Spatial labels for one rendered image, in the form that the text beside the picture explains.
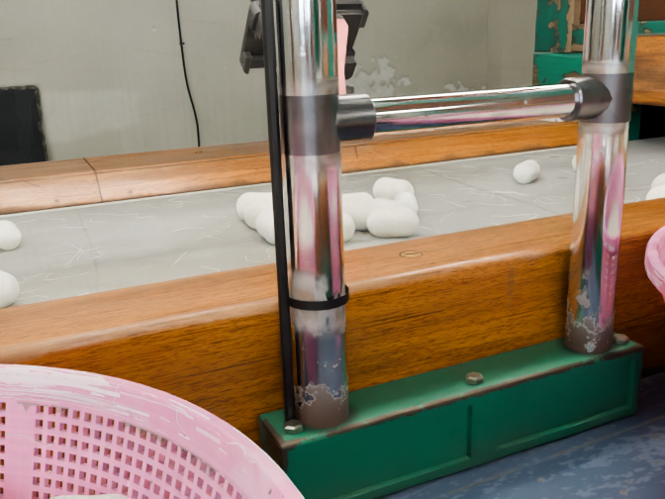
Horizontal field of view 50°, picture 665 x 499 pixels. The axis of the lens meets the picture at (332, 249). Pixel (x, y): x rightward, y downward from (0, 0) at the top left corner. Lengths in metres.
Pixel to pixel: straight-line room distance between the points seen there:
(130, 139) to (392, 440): 2.29
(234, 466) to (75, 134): 2.38
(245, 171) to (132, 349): 0.40
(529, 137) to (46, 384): 0.67
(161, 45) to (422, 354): 2.26
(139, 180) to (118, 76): 1.90
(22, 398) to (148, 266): 0.21
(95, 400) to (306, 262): 0.09
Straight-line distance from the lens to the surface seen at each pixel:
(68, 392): 0.25
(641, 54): 0.84
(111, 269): 0.46
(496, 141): 0.82
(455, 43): 2.90
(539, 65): 1.02
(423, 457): 0.34
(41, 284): 0.45
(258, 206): 0.51
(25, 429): 0.26
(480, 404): 0.34
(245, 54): 0.62
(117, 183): 0.66
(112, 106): 2.55
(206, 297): 0.32
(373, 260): 0.35
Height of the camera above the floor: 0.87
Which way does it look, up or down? 17 degrees down
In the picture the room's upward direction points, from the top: 2 degrees counter-clockwise
